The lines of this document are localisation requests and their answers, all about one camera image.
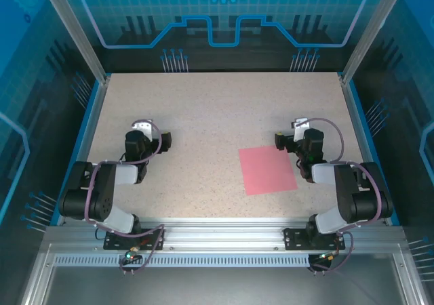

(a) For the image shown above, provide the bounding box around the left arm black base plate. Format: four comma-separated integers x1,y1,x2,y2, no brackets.
103,228,166,251

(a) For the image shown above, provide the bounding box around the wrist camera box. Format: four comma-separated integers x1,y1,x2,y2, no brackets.
292,117,311,142
131,118,154,139

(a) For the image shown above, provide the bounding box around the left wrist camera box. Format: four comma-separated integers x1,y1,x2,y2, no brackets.
131,118,154,139

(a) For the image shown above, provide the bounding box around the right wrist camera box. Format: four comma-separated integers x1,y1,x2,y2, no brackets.
292,117,311,142

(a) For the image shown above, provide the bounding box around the grey metal base tray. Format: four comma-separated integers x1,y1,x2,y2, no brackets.
20,243,431,305

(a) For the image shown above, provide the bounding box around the aluminium frame post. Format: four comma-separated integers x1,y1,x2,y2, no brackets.
340,0,408,84
37,0,111,84

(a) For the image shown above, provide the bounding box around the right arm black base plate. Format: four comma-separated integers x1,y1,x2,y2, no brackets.
283,228,346,251

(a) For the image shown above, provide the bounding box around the aluminium side rail blue edge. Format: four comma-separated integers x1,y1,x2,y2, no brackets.
50,74,111,226
340,74,401,226

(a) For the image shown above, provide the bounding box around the slotted grey cable duct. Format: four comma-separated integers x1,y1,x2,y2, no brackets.
53,254,311,268

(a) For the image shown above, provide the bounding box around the pink paper sheet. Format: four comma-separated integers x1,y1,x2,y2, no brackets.
237,145,298,197

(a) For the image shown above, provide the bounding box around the aluminium mounting rail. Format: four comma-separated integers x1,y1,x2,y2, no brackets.
43,216,408,252

